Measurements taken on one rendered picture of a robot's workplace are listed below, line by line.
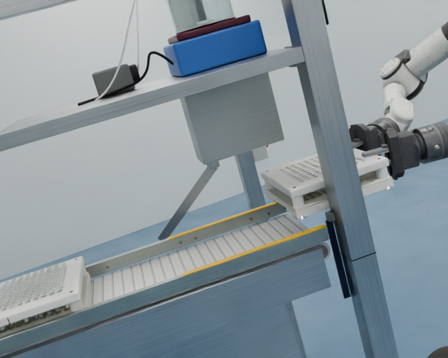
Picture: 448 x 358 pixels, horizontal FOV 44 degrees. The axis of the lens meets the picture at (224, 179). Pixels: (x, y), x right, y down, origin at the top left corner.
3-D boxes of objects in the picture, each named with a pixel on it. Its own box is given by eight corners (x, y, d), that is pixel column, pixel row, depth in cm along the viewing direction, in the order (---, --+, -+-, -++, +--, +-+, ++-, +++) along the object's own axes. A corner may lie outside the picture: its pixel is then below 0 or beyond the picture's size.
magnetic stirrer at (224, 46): (244, 55, 144) (235, 20, 142) (268, 52, 123) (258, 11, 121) (170, 76, 141) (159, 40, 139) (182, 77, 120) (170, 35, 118)
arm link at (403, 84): (375, 106, 170) (375, 77, 185) (397, 127, 172) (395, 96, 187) (403, 84, 164) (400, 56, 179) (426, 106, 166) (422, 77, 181)
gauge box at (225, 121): (273, 135, 153) (254, 63, 148) (285, 139, 143) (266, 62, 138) (197, 158, 150) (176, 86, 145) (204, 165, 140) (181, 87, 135)
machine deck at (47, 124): (256, 67, 148) (252, 52, 147) (306, 66, 112) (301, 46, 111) (23, 135, 139) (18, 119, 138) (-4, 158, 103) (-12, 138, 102)
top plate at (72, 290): (84, 262, 143) (82, 254, 143) (81, 300, 120) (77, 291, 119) (-12, 293, 140) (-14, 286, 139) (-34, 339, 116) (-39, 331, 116)
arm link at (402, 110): (393, 113, 155) (392, 89, 165) (380, 138, 161) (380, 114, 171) (416, 120, 155) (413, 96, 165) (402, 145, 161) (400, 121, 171)
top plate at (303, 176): (345, 150, 152) (343, 143, 152) (390, 165, 129) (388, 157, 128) (261, 179, 149) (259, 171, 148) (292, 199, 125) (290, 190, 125)
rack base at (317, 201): (348, 168, 153) (347, 160, 153) (394, 185, 130) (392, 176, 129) (266, 196, 150) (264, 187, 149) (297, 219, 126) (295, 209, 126)
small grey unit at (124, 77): (141, 86, 134) (134, 61, 133) (143, 87, 127) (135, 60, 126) (99, 98, 133) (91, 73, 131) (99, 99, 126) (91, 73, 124)
